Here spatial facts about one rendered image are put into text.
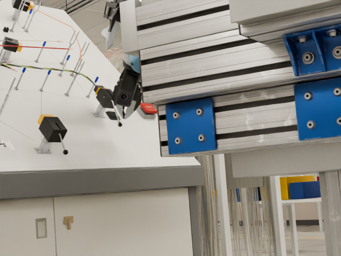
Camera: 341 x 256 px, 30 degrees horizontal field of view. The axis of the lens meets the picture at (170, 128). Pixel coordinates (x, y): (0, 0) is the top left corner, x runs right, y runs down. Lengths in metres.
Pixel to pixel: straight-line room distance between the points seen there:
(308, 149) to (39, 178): 0.87
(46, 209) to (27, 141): 0.20
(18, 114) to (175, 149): 0.94
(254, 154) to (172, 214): 1.03
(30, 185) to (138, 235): 0.45
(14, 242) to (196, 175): 0.70
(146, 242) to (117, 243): 0.12
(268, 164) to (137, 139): 1.06
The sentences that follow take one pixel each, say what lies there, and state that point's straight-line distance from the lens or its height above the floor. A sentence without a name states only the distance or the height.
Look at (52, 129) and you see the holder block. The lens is 1.74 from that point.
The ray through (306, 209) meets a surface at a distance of 11.98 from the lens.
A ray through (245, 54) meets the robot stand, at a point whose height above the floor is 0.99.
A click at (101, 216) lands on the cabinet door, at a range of 1.90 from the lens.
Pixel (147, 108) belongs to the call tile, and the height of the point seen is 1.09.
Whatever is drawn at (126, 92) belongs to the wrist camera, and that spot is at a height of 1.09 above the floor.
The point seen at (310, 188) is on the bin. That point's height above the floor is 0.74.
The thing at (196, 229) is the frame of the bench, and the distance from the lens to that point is 2.19.
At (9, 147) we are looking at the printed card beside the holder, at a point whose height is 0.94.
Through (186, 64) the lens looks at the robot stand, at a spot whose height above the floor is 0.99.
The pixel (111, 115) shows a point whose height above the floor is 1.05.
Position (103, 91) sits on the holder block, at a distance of 2.08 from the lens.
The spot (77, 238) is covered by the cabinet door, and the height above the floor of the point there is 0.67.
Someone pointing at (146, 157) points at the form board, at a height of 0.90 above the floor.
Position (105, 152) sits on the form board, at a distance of 1.95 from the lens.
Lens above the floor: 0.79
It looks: 6 degrees up
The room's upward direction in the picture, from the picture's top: 4 degrees counter-clockwise
